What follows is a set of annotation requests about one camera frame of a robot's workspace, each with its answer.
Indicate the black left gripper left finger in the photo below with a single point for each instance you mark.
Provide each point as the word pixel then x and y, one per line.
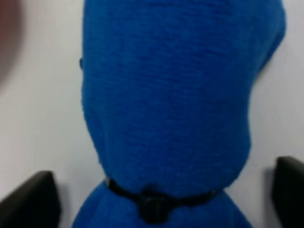
pixel 34 204

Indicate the blue cloth bundle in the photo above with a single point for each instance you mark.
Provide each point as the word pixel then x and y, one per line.
pixel 165 94

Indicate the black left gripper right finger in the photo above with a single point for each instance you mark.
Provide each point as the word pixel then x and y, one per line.
pixel 288 192

